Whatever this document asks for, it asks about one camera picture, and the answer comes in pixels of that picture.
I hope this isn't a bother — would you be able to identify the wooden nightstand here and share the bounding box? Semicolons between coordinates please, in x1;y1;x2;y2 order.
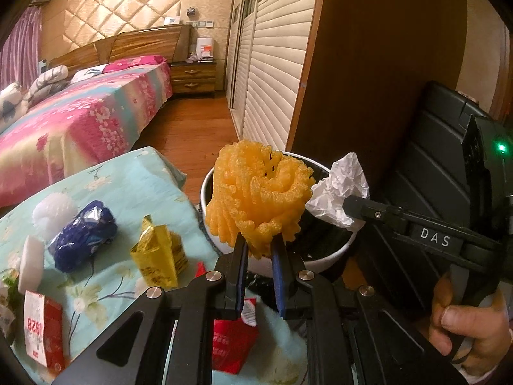
170;60;219;98

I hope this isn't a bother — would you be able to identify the blue plastic wrapper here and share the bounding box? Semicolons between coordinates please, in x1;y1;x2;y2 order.
52;200;120;273

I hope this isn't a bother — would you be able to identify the bed with pink floral sheet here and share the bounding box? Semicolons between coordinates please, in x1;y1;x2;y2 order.
0;54;174;209

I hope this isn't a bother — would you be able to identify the wooden headboard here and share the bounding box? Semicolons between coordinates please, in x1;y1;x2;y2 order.
48;24;193;69

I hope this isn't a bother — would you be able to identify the yellow foil packet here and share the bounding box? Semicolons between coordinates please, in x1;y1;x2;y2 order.
129;214;190;289

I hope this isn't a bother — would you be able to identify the white red box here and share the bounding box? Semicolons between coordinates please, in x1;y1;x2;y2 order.
196;37;215;63

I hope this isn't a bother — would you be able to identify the red white carton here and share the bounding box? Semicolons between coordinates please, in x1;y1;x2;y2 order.
24;289;67;372

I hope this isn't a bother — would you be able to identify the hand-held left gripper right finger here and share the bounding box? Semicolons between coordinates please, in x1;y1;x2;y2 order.
269;237;467;385

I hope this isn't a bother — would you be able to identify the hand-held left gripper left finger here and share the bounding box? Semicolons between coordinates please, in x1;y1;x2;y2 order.
52;236;251;385

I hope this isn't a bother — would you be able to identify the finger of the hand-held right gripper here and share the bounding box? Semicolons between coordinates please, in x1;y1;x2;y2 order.
342;195;467;259

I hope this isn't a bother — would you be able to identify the folded white blue floral quilt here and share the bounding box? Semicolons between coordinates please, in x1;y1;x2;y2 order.
0;65;69;129

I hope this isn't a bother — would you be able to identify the pink curtain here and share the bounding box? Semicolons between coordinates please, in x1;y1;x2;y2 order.
0;6;43;93

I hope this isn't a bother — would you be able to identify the black ribbed suitcase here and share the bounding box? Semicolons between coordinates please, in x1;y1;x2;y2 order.
361;81;501;329

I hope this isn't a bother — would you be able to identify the white paper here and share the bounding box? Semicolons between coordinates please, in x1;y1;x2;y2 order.
305;152;370;232

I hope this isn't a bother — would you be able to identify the orange foam fruit net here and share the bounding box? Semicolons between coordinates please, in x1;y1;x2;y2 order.
205;140;315;259

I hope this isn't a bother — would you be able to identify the teal floral tablecloth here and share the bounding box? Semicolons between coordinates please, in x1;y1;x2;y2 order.
0;146;309;385

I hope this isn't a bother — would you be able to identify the white round trash bin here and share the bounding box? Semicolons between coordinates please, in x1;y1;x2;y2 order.
199;150;361;277

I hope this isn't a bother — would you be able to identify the wooden wardrobe with louvered doors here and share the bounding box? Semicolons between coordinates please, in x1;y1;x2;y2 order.
224;0;469;209

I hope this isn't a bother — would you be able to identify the person's right hand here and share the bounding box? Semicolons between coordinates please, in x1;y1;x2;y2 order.
428;275;511;378

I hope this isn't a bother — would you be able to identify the white blue pillow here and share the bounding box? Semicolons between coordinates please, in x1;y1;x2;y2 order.
74;66;111;84

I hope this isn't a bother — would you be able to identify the red paper packet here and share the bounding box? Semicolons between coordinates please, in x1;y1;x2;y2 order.
194;262;259;375

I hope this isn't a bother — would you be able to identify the white foam block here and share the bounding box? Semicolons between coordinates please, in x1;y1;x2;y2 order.
18;235;46;291

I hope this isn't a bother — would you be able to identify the white foam fruit net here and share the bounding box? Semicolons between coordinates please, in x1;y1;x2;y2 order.
32;192;79;241

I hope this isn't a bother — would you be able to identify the green snack packet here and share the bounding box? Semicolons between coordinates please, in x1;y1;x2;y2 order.
0;273;21;346

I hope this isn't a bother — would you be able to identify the pink floral pillow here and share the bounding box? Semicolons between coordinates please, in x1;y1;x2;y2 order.
102;54;168;75

